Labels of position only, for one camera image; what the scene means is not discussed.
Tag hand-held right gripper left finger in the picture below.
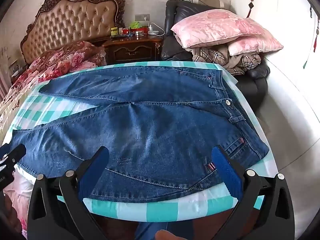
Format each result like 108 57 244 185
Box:
27 146 110 240

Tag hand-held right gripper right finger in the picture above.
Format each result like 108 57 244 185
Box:
211 144 295 240

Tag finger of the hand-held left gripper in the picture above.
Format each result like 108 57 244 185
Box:
0 144 27 167

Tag blue denim pants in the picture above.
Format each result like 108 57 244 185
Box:
10 65 270 203

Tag person's right hand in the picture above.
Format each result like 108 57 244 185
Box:
155 230 187 240

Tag pink floral bedsheet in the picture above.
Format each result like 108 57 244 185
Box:
0 167 38 233

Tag teal checked tablecloth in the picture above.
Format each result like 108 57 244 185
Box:
5 61 278 223

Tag pink curtain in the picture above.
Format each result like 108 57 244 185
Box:
0 75 12 101

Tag person's leg in jeans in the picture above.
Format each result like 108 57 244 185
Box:
134 221 175 240

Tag black leather armchair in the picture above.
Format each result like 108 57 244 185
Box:
161 0 271 111

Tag pink floral pillows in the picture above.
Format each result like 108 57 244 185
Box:
0 41 107 140

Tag beige plaid blanket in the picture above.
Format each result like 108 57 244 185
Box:
191 46 262 75

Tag dark wooden nightstand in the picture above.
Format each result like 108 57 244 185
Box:
102 34 164 64

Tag small pink floral pillow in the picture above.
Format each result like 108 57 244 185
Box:
227 34 284 57

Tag tufted carved bed headboard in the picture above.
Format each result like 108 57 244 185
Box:
20 0 125 64

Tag large pink floral pillow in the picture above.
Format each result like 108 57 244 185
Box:
171 9 263 49

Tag red tassel ornament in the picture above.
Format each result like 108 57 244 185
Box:
313 29 320 53

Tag beige bag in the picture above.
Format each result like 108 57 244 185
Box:
195 0 225 8

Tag small picture frame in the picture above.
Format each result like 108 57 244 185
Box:
9 59 21 77

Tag white charger with cable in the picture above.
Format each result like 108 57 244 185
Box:
147 23 165 37

